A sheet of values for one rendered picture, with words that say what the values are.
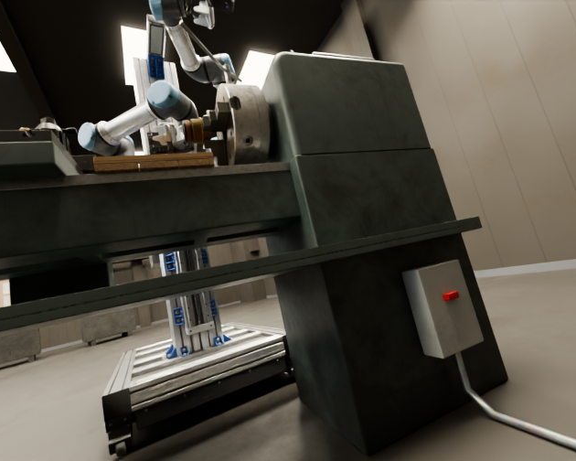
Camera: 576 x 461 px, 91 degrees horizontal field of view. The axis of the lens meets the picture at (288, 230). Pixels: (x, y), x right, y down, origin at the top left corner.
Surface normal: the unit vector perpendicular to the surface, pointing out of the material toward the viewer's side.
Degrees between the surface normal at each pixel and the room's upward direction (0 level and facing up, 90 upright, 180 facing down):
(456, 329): 90
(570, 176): 90
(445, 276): 90
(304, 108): 90
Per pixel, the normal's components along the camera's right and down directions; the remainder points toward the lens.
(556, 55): -0.87, 0.12
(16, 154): 0.34, -0.23
